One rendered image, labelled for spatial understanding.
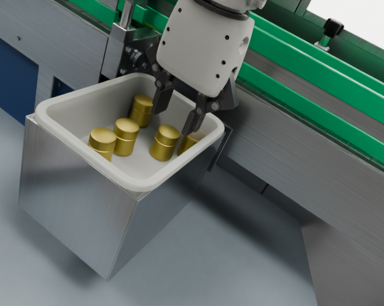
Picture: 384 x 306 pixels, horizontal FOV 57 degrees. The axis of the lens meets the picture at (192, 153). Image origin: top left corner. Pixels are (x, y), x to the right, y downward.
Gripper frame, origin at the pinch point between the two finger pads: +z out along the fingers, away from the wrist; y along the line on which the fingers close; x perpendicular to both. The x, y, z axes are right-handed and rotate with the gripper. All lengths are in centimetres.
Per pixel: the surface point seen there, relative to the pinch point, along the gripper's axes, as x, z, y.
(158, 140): 1.7, 4.7, 0.3
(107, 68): -2.0, 2.0, 14.8
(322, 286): -34, 40, -39
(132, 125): 4.1, 3.5, 3.7
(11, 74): -3.4, 17.0, 38.7
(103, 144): 10.2, 3.8, 3.2
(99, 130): 8.8, 3.5, 5.3
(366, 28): -30.5, -16.2, -13.6
